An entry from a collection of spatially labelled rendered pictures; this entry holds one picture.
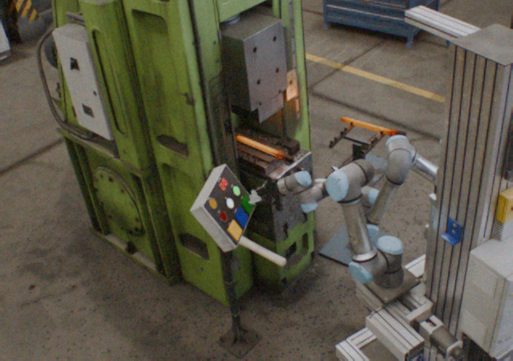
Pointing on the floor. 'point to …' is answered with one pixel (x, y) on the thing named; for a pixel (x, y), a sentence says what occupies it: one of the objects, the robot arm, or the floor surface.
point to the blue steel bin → (378, 2)
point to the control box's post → (231, 290)
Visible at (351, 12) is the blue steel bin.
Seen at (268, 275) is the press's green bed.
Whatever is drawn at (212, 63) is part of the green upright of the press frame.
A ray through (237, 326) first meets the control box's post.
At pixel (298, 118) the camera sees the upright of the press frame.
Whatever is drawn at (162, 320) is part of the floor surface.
